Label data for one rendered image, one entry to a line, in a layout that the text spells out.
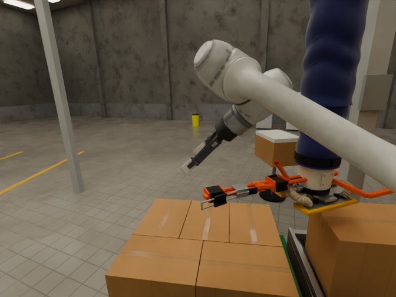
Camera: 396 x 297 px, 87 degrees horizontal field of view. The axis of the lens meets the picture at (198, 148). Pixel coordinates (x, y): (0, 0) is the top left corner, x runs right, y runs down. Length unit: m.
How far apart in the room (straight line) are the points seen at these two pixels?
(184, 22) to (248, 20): 3.12
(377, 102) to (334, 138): 2.00
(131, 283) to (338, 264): 1.22
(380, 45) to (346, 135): 2.06
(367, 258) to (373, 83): 1.47
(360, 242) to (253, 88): 1.09
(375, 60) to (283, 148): 1.34
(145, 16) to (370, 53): 11.77
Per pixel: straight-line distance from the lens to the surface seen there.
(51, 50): 3.96
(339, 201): 1.37
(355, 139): 0.44
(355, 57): 1.20
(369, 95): 2.38
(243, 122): 0.64
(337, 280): 1.51
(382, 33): 2.47
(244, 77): 0.47
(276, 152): 3.03
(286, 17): 10.76
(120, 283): 1.70
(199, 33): 11.53
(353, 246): 1.38
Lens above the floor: 1.69
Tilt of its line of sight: 16 degrees down
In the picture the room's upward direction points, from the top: 1 degrees counter-clockwise
